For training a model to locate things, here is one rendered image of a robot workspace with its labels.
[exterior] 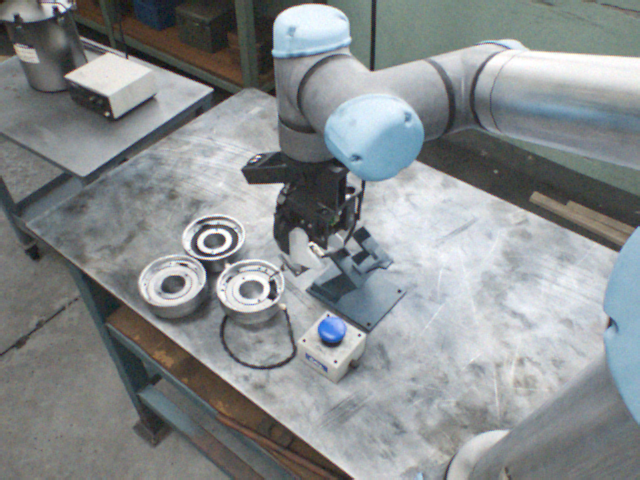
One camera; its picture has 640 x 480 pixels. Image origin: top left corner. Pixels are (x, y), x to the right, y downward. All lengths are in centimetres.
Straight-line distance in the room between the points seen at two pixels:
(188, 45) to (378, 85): 237
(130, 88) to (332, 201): 100
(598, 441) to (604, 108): 22
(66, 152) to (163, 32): 157
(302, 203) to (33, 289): 161
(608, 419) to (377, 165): 28
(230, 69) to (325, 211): 199
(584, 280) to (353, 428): 47
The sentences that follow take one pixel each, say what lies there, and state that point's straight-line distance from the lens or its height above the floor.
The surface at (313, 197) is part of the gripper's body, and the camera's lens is 69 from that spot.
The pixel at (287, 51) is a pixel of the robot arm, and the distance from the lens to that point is 57.
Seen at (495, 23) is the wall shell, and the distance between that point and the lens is 233.
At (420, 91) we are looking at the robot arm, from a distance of 53.
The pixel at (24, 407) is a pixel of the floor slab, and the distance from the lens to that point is 193.
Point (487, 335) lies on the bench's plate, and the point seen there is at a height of 80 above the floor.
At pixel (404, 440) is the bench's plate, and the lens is 81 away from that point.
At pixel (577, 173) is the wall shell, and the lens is 247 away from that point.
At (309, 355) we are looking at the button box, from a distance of 83.
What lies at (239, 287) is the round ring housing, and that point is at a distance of 92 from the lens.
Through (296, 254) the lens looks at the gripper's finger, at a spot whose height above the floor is 97.
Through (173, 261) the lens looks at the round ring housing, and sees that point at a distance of 97.
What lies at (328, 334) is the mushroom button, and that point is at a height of 87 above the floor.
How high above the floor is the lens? 153
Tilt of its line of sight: 46 degrees down
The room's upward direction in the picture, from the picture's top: straight up
